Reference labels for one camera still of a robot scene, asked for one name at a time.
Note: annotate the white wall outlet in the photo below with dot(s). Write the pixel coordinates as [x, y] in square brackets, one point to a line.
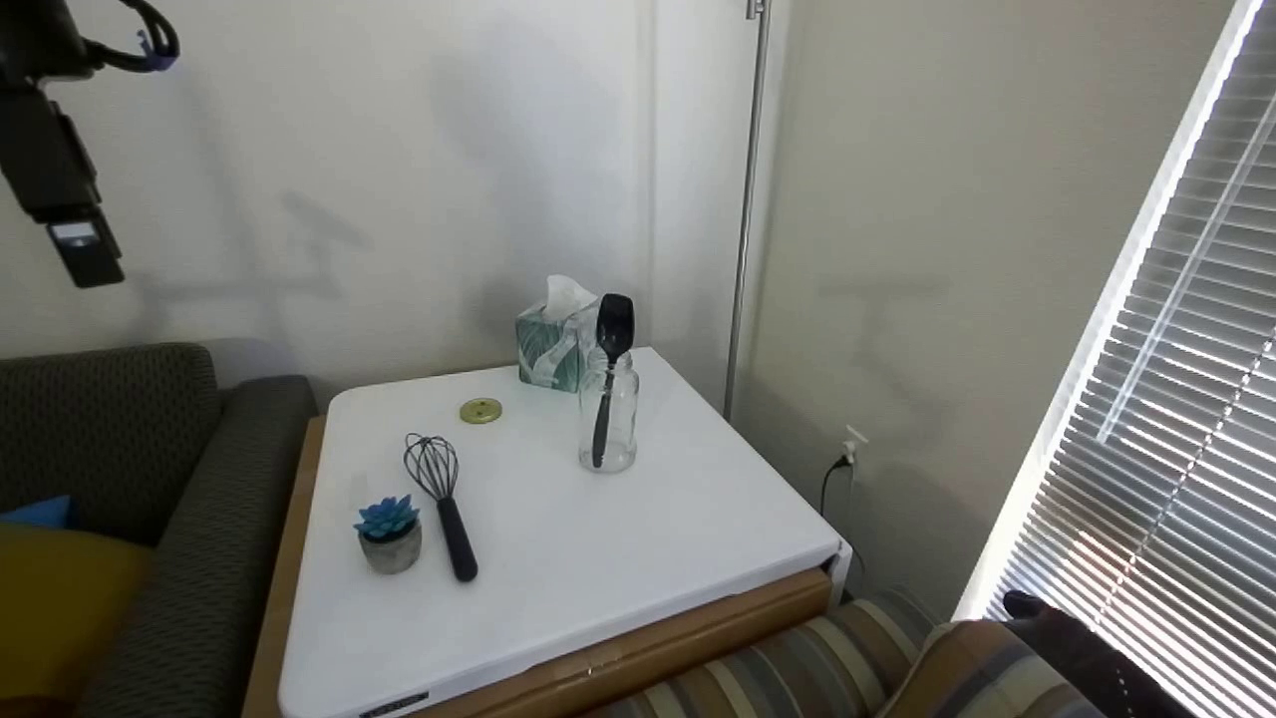
[853, 442]

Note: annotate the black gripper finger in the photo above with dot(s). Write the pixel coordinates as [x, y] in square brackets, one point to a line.
[61, 164]

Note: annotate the round green jar lid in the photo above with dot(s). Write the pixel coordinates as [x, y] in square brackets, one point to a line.
[481, 411]

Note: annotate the yellow cushion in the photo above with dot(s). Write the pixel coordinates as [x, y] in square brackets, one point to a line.
[51, 600]

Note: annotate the blue succulent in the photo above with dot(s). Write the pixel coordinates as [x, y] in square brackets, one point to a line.
[386, 548]

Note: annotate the dark grey couch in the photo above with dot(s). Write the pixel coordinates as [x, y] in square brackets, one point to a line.
[121, 426]

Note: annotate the white window blinds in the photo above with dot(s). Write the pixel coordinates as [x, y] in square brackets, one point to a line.
[1198, 402]

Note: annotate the thin metal wall pole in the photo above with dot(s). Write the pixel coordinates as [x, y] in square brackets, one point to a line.
[741, 200]

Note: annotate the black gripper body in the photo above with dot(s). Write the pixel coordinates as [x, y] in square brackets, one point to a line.
[33, 33]

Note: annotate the striped couch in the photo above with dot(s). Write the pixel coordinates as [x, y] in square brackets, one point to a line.
[800, 662]

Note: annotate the teal patterned tissue box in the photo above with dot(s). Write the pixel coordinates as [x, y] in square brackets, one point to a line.
[543, 347]

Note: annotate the clear glass jar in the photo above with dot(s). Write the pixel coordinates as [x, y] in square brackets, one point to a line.
[624, 428]

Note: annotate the black fabric pile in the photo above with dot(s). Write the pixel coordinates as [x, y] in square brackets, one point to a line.
[1079, 653]

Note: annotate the blue cushion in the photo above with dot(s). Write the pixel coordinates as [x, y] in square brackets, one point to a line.
[41, 512]

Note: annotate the striped cushion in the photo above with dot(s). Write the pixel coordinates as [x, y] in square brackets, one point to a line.
[980, 681]

